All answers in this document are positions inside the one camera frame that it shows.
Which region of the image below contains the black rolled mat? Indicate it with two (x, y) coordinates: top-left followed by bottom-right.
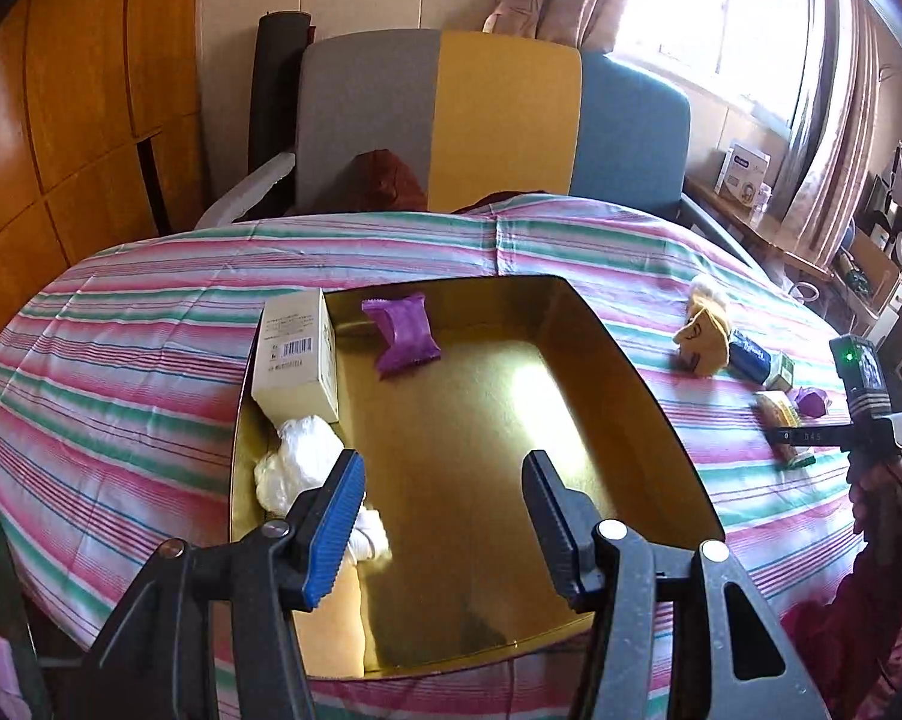
(248, 11), (309, 181)

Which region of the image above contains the wooden side table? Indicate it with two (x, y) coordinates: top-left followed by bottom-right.
(683, 176), (842, 286)

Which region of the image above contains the window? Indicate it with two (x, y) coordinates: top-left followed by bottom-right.
(612, 0), (834, 140)

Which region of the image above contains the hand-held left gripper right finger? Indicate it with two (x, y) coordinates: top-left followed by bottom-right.
(522, 450), (827, 720)

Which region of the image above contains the wooden wardrobe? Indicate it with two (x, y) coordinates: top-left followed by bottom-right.
(0, 0), (204, 361)

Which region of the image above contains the person's red clothing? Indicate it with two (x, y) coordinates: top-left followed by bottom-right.
(781, 517), (902, 720)

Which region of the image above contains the purple packet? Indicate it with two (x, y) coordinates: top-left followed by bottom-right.
(361, 291), (443, 377)
(788, 386), (831, 419)

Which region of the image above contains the cardboard box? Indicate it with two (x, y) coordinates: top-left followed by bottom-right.
(844, 229), (902, 308)

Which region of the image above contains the dark red cushion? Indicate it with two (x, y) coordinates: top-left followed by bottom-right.
(346, 150), (429, 212)

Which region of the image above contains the cream paper carton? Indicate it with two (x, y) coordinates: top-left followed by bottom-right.
(250, 289), (341, 422)

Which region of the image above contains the green label snack packet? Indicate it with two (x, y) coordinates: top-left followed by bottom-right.
(754, 390), (817, 468)

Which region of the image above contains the grey yellow blue armchair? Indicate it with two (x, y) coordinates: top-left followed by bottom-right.
(196, 28), (759, 263)

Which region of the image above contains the striped tablecloth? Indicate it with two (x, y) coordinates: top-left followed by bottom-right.
(0, 193), (902, 720)

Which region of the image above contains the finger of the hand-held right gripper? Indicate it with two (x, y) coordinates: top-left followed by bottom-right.
(768, 426), (857, 449)

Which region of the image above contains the gold tin box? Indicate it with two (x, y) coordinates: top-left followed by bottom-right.
(227, 276), (724, 680)

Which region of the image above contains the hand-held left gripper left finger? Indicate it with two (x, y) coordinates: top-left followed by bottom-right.
(83, 450), (367, 720)

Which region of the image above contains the person's right hand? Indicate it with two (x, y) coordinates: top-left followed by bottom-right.
(848, 450), (902, 563)

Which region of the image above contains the pink plastic toy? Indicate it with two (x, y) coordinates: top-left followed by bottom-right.
(0, 634), (24, 695)

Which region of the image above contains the white printed carton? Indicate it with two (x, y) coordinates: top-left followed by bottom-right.
(715, 141), (772, 205)

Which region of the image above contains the striped beige curtain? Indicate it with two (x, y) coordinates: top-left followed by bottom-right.
(784, 0), (902, 278)

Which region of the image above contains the blue tissue pack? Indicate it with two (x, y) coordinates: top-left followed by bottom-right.
(728, 330), (773, 383)

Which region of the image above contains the yellow plush toy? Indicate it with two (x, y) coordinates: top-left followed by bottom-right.
(674, 307), (733, 377)

